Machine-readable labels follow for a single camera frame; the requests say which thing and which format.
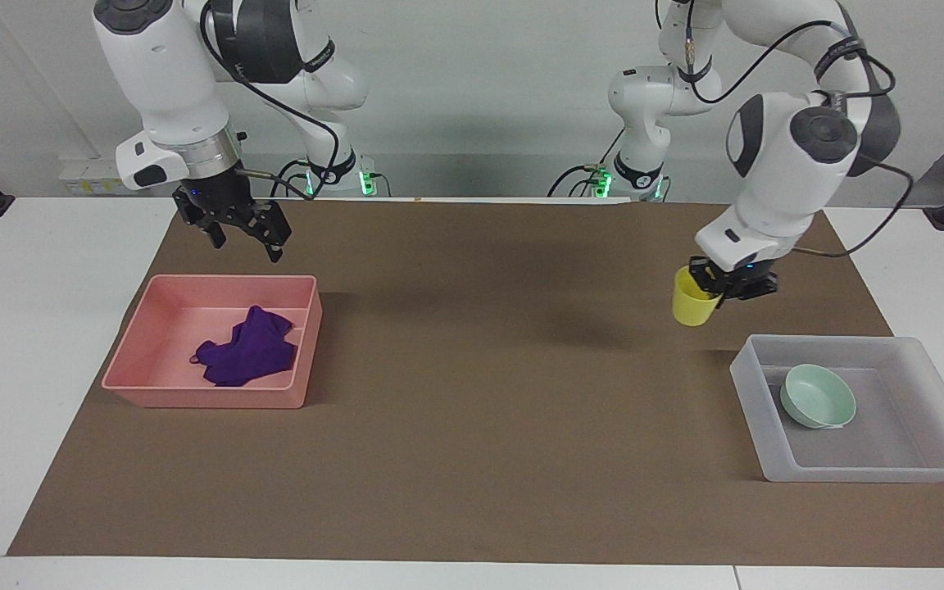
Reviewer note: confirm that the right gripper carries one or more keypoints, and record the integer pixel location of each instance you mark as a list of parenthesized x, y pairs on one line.
[(214, 201)]

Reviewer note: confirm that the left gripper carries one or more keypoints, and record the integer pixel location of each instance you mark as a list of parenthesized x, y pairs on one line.
[(755, 283)]

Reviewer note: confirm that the yellow cup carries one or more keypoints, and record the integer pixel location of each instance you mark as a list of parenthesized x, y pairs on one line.
[(692, 307)]

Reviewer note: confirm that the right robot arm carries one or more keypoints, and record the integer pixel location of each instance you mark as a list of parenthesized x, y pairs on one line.
[(161, 82)]

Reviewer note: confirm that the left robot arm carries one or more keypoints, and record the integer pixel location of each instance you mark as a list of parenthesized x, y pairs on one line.
[(775, 197)]

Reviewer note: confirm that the purple cloth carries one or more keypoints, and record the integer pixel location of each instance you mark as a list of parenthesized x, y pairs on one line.
[(247, 352)]

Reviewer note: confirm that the light green bowl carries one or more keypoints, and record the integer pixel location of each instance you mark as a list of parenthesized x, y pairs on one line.
[(816, 401)]

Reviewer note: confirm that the pink plastic tray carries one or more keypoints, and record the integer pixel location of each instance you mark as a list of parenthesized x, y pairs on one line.
[(152, 373)]

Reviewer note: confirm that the translucent plastic tray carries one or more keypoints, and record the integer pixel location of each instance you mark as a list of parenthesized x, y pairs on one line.
[(890, 455)]

